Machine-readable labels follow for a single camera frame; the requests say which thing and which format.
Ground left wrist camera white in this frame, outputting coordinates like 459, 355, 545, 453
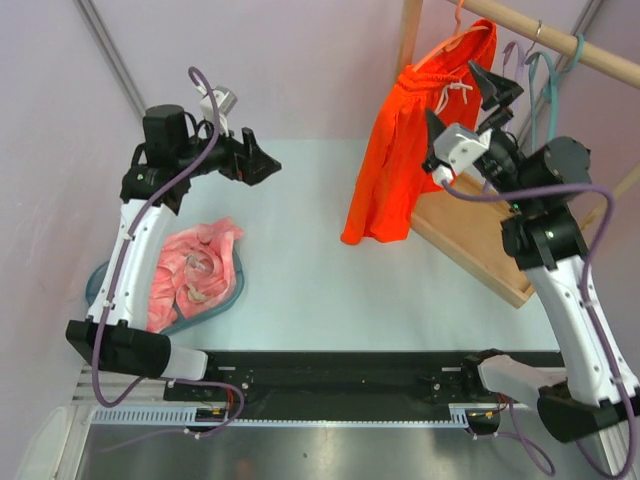
195, 86, 237, 137

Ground aluminium frame rail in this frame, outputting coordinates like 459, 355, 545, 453
71, 365, 165, 406

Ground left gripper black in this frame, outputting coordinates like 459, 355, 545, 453
176, 114, 279, 186

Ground wooden clothes rack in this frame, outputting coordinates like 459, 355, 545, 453
396, 1, 639, 308

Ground orange shorts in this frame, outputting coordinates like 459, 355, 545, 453
341, 19, 497, 245

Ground orange plastic hanger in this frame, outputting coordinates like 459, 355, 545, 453
412, 0, 488, 72

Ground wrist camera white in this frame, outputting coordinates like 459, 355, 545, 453
432, 123, 493, 186
195, 86, 237, 137

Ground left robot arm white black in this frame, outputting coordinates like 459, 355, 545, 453
66, 104, 282, 400

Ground teal plastic basket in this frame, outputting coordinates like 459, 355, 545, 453
85, 249, 245, 335

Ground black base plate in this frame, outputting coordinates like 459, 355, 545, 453
164, 349, 566, 422

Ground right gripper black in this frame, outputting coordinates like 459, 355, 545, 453
422, 60, 536, 212

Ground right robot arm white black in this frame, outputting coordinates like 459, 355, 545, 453
423, 63, 639, 443

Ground white slotted cable duct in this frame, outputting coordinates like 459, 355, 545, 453
92, 406, 469, 429

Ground pink garment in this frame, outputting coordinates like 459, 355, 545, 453
147, 217, 243, 333

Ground purple plastic hanger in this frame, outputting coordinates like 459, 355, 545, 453
502, 40, 525, 134

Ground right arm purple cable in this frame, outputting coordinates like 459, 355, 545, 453
439, 179, 640, 479

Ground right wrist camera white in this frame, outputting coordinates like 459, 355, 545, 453
432, 123, 493, 186

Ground teal plastic hanger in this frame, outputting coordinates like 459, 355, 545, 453
525, 33, 585, 152

